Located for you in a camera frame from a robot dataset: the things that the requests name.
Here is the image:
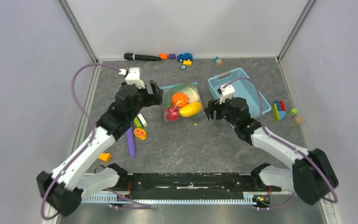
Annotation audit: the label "green small cube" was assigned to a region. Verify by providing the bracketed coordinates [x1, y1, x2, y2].
[289, 108, 298, 116]

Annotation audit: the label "green white toy block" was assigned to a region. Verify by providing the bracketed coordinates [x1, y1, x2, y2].
[133, 114, 147, 128]

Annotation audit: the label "orange toy block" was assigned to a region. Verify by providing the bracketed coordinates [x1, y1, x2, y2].
[158, 54, 169, 60]

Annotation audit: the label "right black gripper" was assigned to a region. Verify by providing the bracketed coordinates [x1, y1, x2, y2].
[204, 95, 238, 128]

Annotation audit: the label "light blue plastic basket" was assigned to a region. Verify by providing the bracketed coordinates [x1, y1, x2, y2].
[208, 68, 272, 118]

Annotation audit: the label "green toy cabbage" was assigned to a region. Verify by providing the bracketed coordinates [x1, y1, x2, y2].
[163, 86, 200, 108]

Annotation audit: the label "orange wedge block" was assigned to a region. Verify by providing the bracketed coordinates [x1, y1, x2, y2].
[98, 153, 112, 162]

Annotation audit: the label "clear zip top bag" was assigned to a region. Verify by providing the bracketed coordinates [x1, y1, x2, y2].
[161, 82, 204, 122]

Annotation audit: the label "multicolour block stack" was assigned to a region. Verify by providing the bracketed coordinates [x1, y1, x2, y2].
[272, 100, 287, 122]

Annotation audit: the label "purple toy cylinder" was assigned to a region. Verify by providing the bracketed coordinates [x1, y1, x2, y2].
[126, 124, 136, 158]

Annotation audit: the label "wooden small cube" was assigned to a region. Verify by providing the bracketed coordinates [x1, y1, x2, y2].
[293, 116, 303, 125]

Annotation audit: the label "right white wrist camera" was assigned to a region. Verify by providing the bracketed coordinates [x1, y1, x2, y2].
[218, 84, 235, 104]

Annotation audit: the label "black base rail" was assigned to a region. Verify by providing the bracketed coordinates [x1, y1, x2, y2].
[111, 172, 282, 200]

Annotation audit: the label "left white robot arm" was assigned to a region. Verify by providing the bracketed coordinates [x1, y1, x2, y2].
[36, 81, 163, 219]

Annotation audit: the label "yellow toy mango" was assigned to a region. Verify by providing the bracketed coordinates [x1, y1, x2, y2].
[179, 102, 202, 118]

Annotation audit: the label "white cable duct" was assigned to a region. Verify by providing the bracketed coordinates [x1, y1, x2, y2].
[82, 192, 256, 205]

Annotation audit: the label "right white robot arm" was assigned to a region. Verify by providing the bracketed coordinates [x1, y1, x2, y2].
[204, 98, 339, 205]

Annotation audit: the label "yellow toy block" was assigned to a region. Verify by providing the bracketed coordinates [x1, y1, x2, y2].
[183, 61, 192, 66]

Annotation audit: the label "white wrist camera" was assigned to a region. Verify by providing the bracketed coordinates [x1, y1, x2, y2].
[218, 84, 235, 104]
[118, 67, 146, 89]

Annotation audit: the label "orange yellow small toy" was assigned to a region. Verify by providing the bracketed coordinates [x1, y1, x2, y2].
[133, 128, 147, 140]

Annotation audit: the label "blue toy car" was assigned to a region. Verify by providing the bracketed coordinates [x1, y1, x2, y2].
[177, 53, 193, 62]

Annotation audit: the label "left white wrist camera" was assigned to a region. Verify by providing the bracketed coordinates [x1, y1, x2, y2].
[118, 67, 146, 89]

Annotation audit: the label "black microphone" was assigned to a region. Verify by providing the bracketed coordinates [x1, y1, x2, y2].
[124, 53, 162, 62]

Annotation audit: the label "orange toy fruit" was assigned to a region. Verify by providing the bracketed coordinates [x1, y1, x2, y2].
[171, 92, 188, 108]

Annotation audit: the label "teal and wood cubes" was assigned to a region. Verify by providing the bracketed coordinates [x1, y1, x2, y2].
[213, 57, 223, 67]

